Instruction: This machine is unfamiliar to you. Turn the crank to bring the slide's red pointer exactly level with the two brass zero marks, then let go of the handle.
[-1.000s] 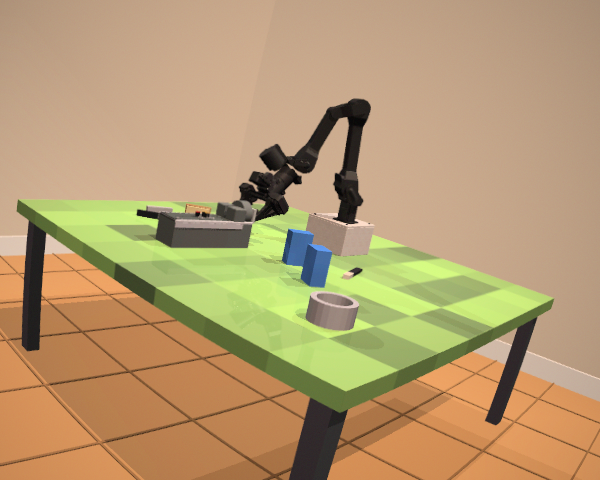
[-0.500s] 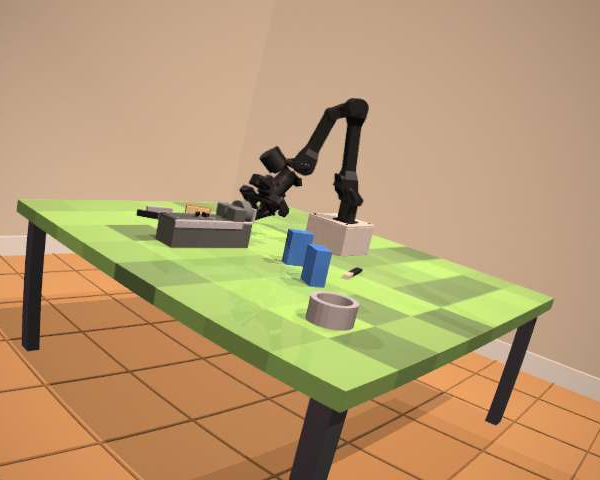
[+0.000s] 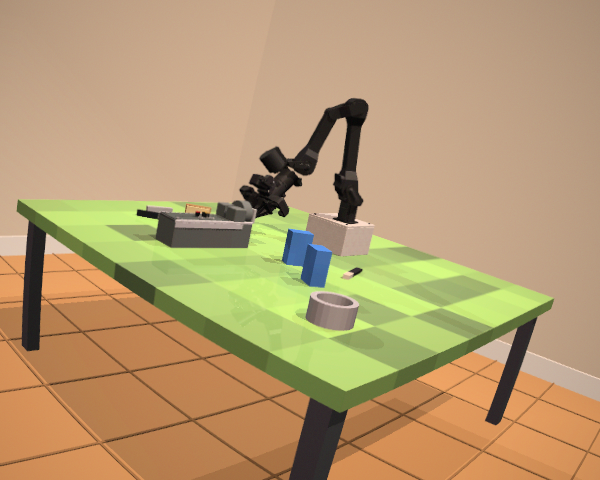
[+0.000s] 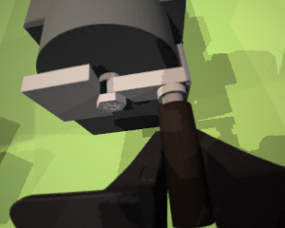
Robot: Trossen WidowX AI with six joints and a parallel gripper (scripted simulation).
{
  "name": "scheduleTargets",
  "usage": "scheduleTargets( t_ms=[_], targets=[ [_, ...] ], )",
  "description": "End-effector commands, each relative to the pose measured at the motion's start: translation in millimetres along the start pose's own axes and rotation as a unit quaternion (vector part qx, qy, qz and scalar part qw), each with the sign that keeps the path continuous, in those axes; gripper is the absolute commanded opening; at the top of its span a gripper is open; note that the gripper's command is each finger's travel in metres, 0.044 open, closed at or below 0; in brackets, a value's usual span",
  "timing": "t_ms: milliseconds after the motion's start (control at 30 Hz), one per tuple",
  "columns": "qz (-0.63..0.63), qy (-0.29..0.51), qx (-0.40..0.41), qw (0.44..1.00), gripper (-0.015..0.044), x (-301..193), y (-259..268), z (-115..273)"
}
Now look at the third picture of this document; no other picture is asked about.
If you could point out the grey hollow cylinder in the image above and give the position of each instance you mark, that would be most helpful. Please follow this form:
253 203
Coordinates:
332 311

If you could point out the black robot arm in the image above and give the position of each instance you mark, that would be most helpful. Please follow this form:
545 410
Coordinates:
346 182

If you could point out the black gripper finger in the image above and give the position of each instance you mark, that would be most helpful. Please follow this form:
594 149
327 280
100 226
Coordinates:
252 200
262 208

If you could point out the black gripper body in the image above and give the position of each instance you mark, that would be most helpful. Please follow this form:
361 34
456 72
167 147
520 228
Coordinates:
274 200

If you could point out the blue rectangular block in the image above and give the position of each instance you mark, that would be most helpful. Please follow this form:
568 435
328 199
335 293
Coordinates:
316 265
296 246

